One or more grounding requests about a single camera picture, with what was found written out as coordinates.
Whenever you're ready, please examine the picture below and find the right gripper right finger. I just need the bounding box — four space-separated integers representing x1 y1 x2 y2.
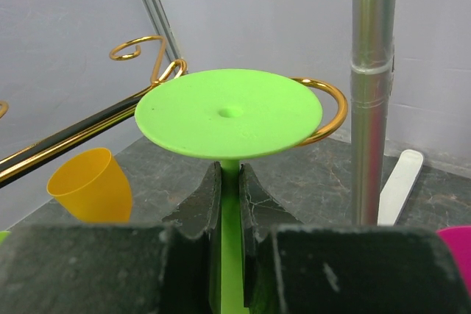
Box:
238 163 294 307

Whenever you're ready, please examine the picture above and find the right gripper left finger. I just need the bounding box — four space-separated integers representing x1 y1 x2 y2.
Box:
163 162 222 313

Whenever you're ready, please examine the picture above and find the green wine glass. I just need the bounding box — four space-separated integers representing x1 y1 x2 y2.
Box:
0 231 10 244
135 69 322 313

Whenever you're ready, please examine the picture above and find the orange wine glass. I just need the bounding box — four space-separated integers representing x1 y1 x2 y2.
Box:
46 148 132 223

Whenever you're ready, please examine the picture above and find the green wine glass front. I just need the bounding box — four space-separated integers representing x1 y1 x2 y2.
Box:
0 231 10 244

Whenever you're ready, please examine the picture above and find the pink plastic cup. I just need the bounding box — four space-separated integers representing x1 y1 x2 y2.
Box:
436 224 471 293

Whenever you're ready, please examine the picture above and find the silver clothes rail stand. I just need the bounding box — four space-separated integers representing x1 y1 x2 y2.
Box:
350 0 424 226

